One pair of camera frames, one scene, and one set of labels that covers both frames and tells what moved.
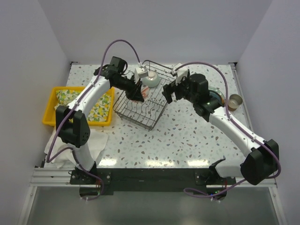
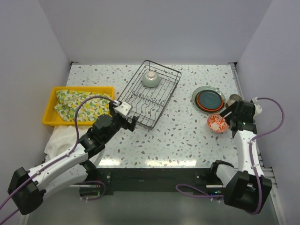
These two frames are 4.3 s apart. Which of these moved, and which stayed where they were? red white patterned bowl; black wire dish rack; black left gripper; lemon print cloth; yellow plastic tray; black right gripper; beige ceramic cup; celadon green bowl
Moved: red white patterned bowl; black right gripper; black left gripper
Stayed: beige ceramic cup; black wire dish rack; celadon green bowl; lemon print cloth; yellow plastic tray
